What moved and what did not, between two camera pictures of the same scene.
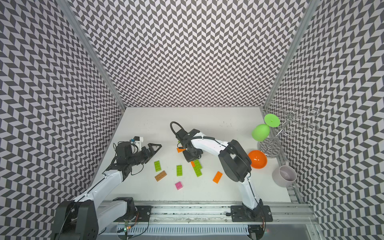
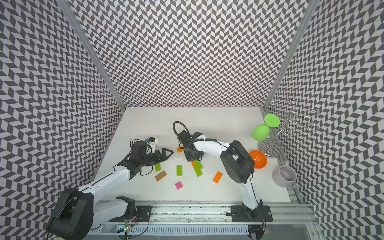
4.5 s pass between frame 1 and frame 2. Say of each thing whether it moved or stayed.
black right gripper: stayed
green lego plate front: stayed
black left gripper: moved
